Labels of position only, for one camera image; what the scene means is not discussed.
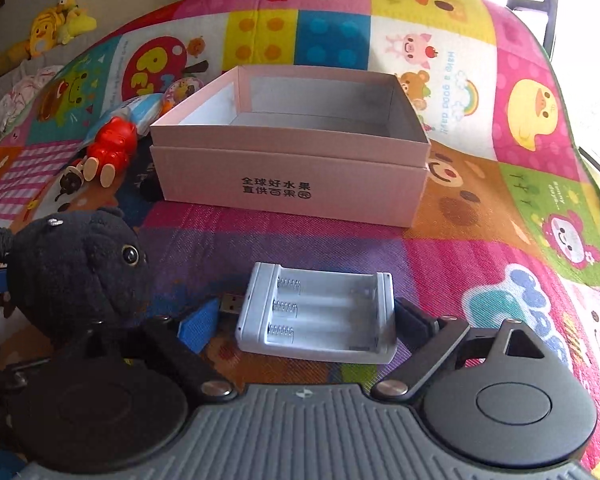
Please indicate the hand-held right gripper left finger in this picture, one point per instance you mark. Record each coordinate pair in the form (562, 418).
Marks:
(197, 325)

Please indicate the red toy figure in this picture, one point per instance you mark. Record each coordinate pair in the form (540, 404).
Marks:
(112, 140)

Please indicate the black plush toy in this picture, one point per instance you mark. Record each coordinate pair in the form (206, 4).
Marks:
(80, 270)

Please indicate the floral cloth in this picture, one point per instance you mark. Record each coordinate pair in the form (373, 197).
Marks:
(27, 92)

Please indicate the dark window frame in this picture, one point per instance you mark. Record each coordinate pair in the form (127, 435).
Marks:
(552, 5)

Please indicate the blue white tissue packet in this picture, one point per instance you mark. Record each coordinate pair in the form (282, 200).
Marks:
(140, 107)

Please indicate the pink cardboard box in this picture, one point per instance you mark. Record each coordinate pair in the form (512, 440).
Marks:
(280, 160)

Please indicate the round pink container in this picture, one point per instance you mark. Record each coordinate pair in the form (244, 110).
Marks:
(182, 91)

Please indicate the yellow dog plush toy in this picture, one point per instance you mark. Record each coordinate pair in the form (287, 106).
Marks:
(77, 17)

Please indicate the colourful cartoon play mat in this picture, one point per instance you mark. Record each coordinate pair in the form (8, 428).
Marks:
(480, 260)

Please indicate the small wooden toy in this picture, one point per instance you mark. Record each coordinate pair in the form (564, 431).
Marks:
(87, 166)

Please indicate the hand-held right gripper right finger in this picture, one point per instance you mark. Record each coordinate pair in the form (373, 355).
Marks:
(414, 327)

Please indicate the white battery charger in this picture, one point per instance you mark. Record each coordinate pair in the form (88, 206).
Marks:
(262, 285)

